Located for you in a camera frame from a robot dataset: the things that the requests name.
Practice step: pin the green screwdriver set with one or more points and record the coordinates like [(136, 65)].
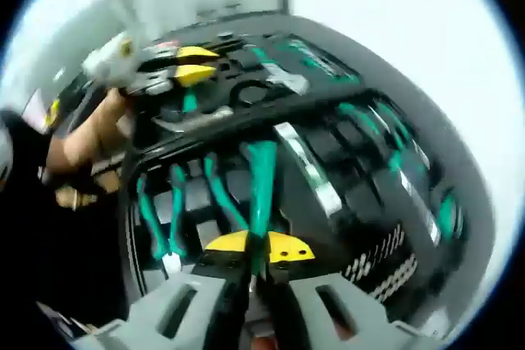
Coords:
[(324, 63)]

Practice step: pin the black toolbox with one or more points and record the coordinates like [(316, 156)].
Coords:
[(193, 210)]

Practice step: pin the person's left hand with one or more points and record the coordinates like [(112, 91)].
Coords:
[(94, 137)]

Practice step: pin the silver adjustable wrench tool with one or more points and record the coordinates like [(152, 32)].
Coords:
[(287, 79)]

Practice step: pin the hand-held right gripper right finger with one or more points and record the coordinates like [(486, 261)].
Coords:
[(375, 327)]

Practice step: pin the black screwdriver with white label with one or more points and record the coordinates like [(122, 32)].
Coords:
[(307, 165), (418, 202)]

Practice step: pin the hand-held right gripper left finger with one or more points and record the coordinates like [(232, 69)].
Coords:
[(139, 321)]

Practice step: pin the row of screwdriver bits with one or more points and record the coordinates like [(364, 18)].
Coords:
[(381, 264)]

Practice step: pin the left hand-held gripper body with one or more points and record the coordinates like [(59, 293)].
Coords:
[(119, 51)]

